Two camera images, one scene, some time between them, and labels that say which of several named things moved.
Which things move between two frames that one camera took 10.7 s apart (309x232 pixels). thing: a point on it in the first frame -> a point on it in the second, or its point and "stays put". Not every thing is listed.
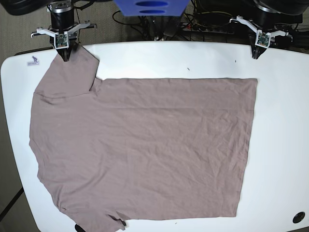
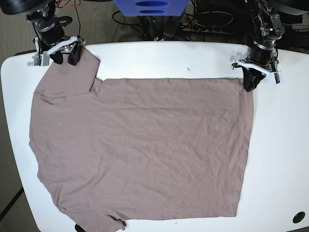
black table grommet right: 298,217 stays put
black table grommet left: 78,228 stays put
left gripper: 265,28 -> 261,56
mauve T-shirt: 139,149 stays put
